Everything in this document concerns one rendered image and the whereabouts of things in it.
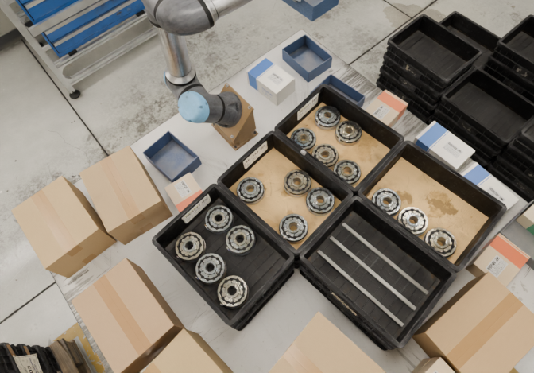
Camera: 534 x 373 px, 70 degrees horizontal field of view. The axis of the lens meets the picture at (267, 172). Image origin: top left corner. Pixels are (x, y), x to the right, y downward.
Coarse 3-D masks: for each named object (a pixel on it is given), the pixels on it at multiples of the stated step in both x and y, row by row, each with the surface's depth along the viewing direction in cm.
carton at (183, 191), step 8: (184, 176) 158; (176, 184) 156; (184, 184) 156; (192, 184) 156; (168, 192) 155; (176, 192) 154; (184, 192) 154; (192, 192) 154; (200, 192) 154; (176, 200) 153; (184, 200) 153; (192, 200) 152
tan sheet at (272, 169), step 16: (272, 160) 152; (288, 160) 151; (256, 176) 149; (272, 176) 149; (272, 192) 146; (256, 208) 143; (272, 208) 143; (288, 208) 142; (304, 208) 142; (272, 224) 140; (304, 240) 136
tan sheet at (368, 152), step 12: (312, 120) 159; (324, 132) 156; (348, 132) 155; (336, 144) 153; (360, 144) 152; (372, 144) 152; (324, 156) 151; (348, 156) 150; (360, 156) 150; (372, 156) 150; (384, 156) 149; (360, 168) 148; (372, 168) 147; (360, 180) 145
